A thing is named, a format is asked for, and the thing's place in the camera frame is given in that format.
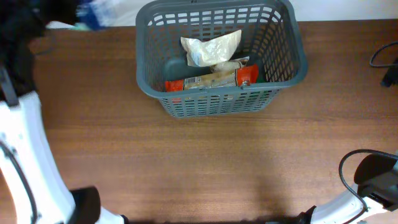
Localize beige snack bag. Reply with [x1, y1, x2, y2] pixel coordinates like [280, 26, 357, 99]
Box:
[180, 30, 242, 67]
[210, 56, 250, 73]

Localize orange pasta package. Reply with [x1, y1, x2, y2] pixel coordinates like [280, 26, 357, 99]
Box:
[165, 65, 259, 92]

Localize Kleenex tissue multipack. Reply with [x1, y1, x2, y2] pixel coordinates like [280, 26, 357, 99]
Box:
[74, 0, 121, 31]

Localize green round cup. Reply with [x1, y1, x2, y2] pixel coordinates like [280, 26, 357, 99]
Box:
[256, 73, 265, 83]

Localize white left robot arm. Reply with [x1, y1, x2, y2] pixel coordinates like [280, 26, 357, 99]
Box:
[1, 1, 128, 223]

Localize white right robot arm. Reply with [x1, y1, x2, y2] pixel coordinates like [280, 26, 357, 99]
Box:
[294, 149, 397, 224]

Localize grey plastic basket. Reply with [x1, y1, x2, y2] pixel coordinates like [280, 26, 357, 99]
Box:
[136, 0, 308, 118]

